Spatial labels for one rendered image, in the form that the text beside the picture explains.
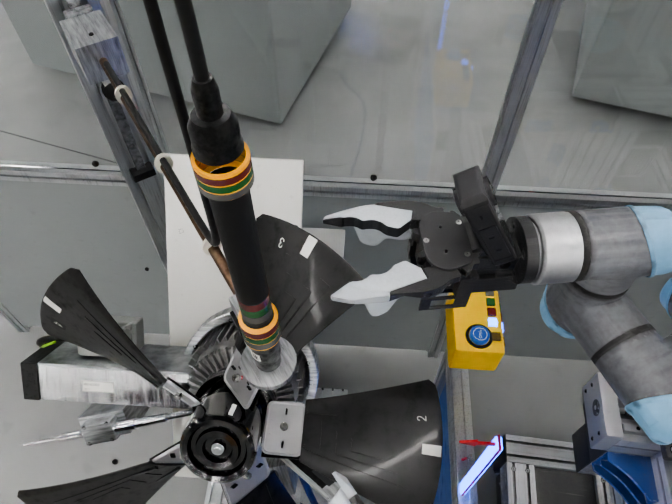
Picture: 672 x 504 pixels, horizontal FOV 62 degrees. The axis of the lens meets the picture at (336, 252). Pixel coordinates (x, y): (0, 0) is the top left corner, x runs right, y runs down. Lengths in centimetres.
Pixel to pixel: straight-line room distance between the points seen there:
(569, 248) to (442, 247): 12
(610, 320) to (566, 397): 174
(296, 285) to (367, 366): 148
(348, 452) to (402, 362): 139
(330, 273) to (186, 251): 38
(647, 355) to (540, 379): 175
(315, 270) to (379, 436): 30
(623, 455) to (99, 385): 106
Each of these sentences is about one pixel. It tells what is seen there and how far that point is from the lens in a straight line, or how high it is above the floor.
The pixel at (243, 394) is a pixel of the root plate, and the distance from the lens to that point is 92.
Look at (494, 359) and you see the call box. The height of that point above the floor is 104.
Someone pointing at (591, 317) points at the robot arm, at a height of 155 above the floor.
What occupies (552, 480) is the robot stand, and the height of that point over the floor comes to 21.
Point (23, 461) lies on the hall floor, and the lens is 245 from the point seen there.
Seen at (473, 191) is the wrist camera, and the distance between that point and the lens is 50.
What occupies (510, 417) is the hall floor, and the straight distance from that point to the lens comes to 231.
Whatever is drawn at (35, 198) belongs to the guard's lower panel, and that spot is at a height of 88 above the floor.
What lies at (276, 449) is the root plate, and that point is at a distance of 94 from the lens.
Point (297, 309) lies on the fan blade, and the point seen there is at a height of 137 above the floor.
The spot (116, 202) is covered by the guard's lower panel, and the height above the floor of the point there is 88.
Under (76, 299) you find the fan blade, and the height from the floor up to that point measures 138.
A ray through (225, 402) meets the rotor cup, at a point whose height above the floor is 124.
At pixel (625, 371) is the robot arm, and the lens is 68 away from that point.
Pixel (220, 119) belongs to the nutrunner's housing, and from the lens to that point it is 39.
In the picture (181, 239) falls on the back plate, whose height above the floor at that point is 124.
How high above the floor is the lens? 210
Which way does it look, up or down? 55 degrees down
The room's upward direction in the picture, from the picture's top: straight up
